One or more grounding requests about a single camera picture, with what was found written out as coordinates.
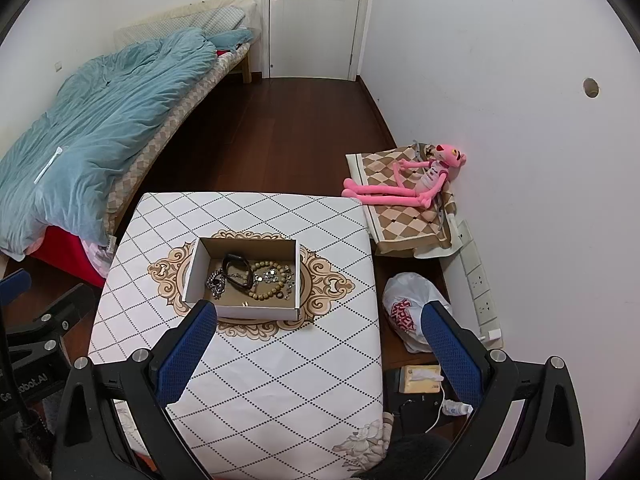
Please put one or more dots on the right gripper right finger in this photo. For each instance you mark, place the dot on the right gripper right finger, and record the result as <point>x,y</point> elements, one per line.
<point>548,441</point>

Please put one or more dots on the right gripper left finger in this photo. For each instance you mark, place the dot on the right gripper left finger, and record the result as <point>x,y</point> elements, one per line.
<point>113,421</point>

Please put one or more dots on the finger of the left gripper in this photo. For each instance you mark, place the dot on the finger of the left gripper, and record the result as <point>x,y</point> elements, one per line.
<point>14,285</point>

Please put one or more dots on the small white bottle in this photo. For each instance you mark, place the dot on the small white bottle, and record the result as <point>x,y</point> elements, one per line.
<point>456,408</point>

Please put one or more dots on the teal duvet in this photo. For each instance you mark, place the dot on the teal duvet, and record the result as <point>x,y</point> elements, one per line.
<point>62,169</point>

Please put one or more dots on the wooden tissue box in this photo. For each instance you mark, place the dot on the wooden tissue box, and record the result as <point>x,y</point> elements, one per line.
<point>421,379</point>

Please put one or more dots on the white power strip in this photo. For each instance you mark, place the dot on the white power strip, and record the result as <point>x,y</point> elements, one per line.
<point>483,302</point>

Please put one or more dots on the white cardboard box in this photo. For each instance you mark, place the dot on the white cardboard box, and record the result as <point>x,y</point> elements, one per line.
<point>276,262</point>

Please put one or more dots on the white plastic bag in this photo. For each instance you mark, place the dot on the white plastic bag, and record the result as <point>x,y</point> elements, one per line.
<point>404,297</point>

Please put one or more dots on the black wristband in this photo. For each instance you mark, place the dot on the black wristband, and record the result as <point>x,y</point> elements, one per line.
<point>238,272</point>

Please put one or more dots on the checkered brown cushion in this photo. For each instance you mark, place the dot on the checkered brown cushion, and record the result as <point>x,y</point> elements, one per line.
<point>407,231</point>

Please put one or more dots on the pink panther plush toy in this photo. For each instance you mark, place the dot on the pink panther plush toy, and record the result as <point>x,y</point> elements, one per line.
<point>393,178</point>

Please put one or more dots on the striped pillow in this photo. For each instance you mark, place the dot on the striped pillow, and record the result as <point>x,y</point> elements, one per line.
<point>215,21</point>

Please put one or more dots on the bed with patterned mattress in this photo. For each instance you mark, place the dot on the bed with patterned mattress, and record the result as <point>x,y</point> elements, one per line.
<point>236,59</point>

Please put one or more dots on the white door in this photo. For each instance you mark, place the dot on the white door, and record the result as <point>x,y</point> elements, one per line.
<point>313,38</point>

